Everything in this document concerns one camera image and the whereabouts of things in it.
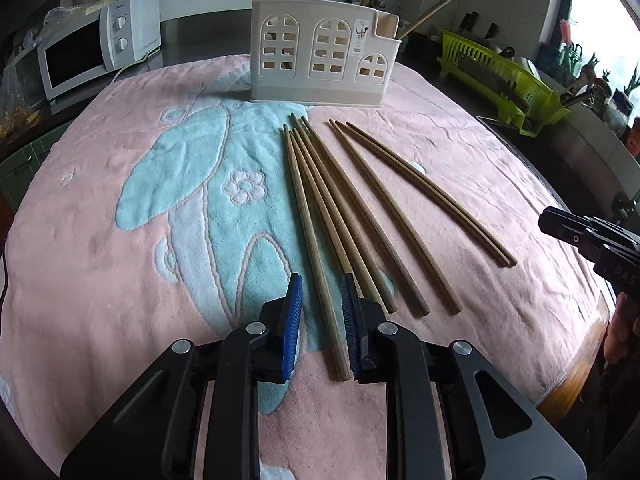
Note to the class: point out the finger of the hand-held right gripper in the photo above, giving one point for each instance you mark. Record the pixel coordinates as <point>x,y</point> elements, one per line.
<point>562,225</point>

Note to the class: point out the green plastic dish rack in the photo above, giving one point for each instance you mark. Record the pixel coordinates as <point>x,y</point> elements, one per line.
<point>495,72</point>

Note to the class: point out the white microwave oven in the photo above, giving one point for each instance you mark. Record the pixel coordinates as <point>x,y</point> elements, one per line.
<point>75,57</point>

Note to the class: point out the cream plastic utensil holder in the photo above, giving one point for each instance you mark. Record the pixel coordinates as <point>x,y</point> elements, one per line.
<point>300,72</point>

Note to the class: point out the pink printed towel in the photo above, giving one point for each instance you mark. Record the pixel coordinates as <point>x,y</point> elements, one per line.
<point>125,270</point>

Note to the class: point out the green base cabinet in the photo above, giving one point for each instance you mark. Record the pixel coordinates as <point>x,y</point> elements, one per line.
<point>30,160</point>

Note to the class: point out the person's right hand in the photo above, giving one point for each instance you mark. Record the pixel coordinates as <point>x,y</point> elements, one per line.
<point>622,332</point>

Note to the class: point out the row of bottles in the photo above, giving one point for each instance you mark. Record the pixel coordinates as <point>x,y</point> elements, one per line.
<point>590,75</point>

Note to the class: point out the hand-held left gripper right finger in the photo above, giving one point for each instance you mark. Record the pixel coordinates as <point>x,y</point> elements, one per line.
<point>348,330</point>

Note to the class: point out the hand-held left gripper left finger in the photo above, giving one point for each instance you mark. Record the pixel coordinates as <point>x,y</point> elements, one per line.
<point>293,325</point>

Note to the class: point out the pale yellow wrapped pack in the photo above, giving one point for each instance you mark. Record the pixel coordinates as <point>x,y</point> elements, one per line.
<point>75,10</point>

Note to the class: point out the clear plastic food bag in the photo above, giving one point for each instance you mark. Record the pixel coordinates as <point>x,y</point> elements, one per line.
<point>17,105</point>

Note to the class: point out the set of wooden chopsticks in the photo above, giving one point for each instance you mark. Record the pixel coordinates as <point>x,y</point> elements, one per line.
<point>419,305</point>

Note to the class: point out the wooden chopstick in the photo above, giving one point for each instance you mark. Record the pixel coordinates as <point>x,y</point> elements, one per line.
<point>435,7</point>
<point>310,240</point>

